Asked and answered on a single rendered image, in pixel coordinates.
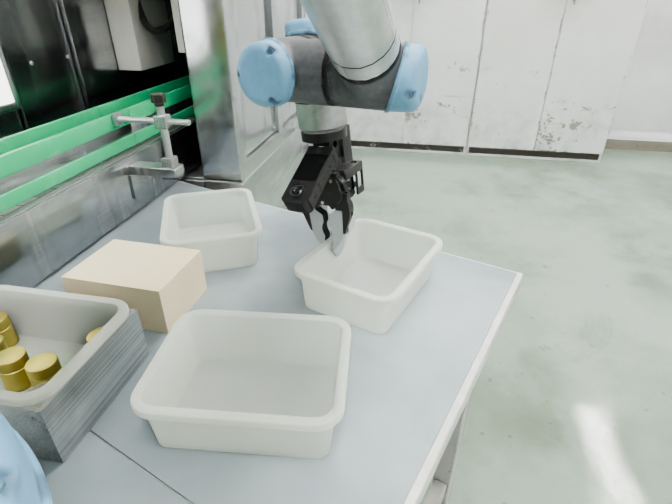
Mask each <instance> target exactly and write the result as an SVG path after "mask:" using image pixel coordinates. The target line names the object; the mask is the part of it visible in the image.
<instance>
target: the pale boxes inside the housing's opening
mask: <svg viewBox="0 0 672 504"><path fill-rule="evenodd" d="M170 1H171V7H172V13H173V20H174V26H175V32H176V39H177V45H178V51H179V53H185V48H184V41H183V35H182V28H181V22H180V15H179V8H178V2H177V0H170ZM140 2H141V5H142V8H143V11H144V14H145V16H146V18H147V20H148V22H149V23H150V24H151V25H152V26H153V27H159V26H162V25H164V24H165V23H167V22H168V18H167V12H166V6H165V0H140ZM104 5H105V9H106V14H107V18H108V23H109V27H110V32H111V36H112V41H113V45H114V50H115V54H116V59H117V63H118V68H119V70H130V71H143V70H147V69H150V68H154V67H158V66H162V65H165V64H169V63H173V62H174V55H173V49H172V43H171V37H170V31H169V30H168V31H166V32H165V33H162V34H153V33H151V32H149V31H148V30H147V29H146V28H145V27H144V26H143V24H142V22H141V20H140V18H139V11H138V0H104Z"/></svg>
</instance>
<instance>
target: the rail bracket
mask: <svg viewBox="0 0 672 504"><path fill-rule="evenodd" d="M150 99H151V103H154V105H155V107H156V111H157V114H156V115H154V116H153V118H149V117H129V116H122V115H121V112H118V111H117V112H114V113H111V117H112V122H113V126H120V125H122V124H123V122H129V123H148V124H154V126H155V128H156V129H160V132H161V138H162V143H163V148H164V153H165V156H164V157H163V158H161V161H162V162H150V161H137V162H135V163H134V164H132V165H130V166H129V171H130V174H131V175H130V176H129V178H130V182H131V187H132V191H133V195H134V199H137V198H139V197H140V196H142V195H143V194H144V193H146V192H147V191H148V190H147V185H146V181H145V176H155V177H169V178H177V177H178V176H180V175H181V174H182V173H184V172H185V170H184V165H183V164H179V163H178V157H177V155H173V153H172V148H171V142H170V137H169V131H168V128H170V127H172V125H186V126H190V125H191V121H190V120H188V119H171V117H170V114H165V109H164V102H166V94H165V93H162V92H158V93H152V94H150Z"/></svg>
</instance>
